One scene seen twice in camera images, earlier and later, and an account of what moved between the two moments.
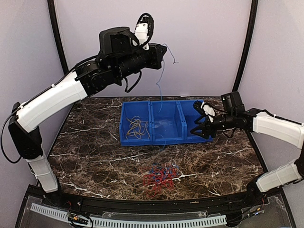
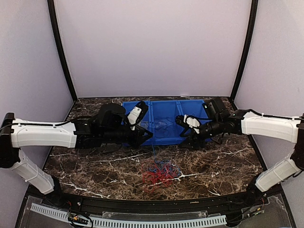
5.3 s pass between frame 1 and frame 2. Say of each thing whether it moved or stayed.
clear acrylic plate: stayed
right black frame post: stayed
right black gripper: moved
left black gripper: moved
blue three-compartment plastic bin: stayed
